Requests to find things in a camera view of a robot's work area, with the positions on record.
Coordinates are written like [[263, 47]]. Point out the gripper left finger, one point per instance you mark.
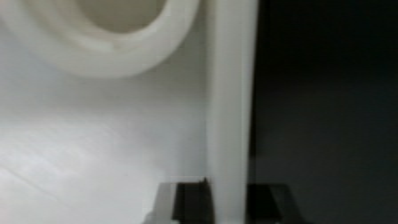
[[182, 203]]

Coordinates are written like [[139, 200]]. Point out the white square table top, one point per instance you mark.
[[125, 109]]

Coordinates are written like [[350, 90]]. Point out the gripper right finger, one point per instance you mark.
[[272, 208]]

